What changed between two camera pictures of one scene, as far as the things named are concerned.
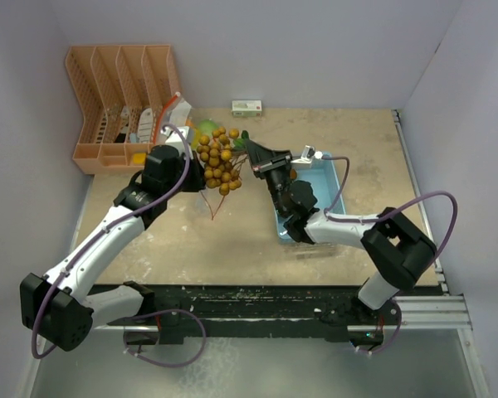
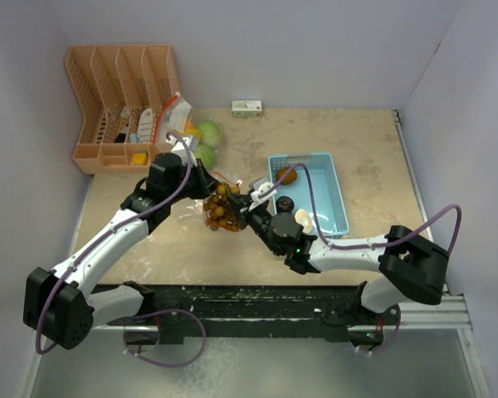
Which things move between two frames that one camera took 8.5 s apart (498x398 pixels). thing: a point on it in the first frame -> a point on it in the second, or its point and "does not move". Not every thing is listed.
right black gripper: (264, 161) -> (241, 201)
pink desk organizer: (124, 91) does not move
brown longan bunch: (216, 152) -> (219, 209)
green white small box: (246, 108) does not move
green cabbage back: (207, 127) does not move
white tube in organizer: (146, 125) does not move
